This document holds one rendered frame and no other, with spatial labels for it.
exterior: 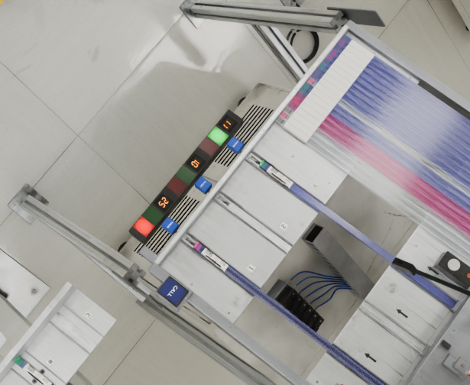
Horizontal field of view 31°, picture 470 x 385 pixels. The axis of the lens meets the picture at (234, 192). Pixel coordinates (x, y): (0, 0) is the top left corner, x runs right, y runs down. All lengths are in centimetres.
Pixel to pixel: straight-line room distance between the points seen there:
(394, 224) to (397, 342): 59
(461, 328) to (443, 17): 168
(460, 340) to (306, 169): 46
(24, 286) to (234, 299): 87
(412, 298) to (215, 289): 40
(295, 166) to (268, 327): 48
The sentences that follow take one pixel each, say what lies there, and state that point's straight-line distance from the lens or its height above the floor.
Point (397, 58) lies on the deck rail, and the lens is 186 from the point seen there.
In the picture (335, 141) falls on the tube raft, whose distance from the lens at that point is 178.
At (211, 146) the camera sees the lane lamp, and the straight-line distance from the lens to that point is 178.
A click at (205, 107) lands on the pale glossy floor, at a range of 254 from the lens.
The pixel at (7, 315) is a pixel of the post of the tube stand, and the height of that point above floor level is 20.
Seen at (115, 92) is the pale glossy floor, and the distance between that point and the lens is 239.
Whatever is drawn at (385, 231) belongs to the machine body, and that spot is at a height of 62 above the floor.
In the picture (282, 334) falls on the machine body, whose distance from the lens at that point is 210.
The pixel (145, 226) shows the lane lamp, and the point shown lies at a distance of 175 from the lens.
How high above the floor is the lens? 214
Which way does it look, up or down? 53 degrees down
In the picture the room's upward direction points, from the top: 112 degrees clockwise
